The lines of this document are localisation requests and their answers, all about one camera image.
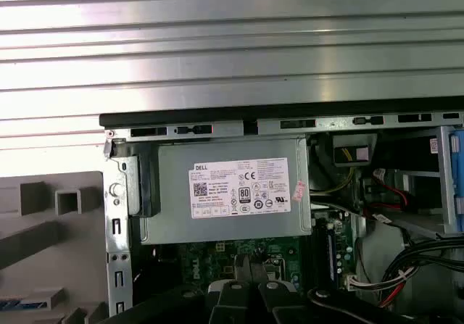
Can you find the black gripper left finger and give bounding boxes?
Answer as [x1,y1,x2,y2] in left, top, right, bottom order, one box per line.
[108,254,259,324]

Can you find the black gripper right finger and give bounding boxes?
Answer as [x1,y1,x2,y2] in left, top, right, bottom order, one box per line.
[252,257,464,324]

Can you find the RAM stick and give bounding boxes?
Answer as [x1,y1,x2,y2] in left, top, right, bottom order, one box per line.
[0,294,49,311]
[325,224,337,291]

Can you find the green motherboard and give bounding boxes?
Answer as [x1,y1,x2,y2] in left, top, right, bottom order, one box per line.
[155,207,358,303]

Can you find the grey power supply unit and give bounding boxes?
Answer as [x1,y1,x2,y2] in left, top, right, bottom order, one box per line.
[139,137,313,246]

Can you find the black PC case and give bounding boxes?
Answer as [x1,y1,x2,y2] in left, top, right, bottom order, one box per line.
[98,102,464,324]

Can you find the grey parts rack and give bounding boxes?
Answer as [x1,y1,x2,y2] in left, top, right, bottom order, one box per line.
[0,170,110,324]

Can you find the grey metal drive cage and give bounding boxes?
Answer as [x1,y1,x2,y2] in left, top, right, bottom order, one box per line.
[376,125,464,240]

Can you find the blue optical drive carrier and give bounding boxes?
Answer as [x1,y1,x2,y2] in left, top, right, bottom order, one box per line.
[447,130,464,233]

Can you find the yellow wires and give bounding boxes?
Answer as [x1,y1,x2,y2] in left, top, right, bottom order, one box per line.
[310,148,358,196]

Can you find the black cable bundle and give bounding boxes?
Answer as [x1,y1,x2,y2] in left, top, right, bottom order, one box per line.
[373,236,464,310]

